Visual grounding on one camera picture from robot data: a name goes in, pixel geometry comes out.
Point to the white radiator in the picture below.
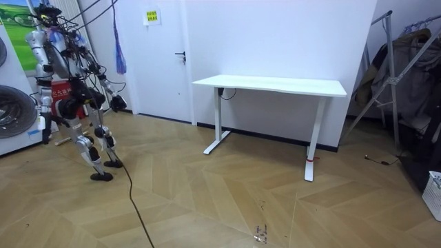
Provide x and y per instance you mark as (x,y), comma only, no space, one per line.
(74,8)

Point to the robot body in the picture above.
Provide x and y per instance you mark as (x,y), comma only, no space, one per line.
(64,60)

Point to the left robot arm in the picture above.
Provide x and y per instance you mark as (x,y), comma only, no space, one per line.
(36,44)

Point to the grey hanging garments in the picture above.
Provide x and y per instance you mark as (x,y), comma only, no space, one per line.
(411,79)

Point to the white washing machine tower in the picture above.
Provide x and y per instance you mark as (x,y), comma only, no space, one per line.
(13,74)

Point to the red box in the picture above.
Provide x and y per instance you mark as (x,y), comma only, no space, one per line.
(60,92)

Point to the robot legs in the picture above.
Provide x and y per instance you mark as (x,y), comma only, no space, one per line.
(82,143)

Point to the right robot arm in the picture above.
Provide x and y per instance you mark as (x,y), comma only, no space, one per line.
(104,82)

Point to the yellow paper note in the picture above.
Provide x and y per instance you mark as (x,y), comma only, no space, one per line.
(152,16)

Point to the white desk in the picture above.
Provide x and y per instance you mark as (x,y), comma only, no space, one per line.
(272,84)

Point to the wooden stick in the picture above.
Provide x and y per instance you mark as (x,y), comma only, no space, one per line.
(63,140)

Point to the white door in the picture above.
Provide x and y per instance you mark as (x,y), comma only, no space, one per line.
(158,79)

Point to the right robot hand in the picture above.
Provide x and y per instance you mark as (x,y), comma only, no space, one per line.
(119,103)

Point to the green landscape wall poster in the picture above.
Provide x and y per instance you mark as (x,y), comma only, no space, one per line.
(21,43)

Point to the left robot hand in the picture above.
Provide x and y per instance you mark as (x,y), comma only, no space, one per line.
(46,129)

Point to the white plastic basket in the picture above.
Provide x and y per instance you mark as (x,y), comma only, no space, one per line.
(433,196)

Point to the grey metal clothes rack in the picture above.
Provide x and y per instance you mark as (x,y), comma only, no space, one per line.
(390,69)

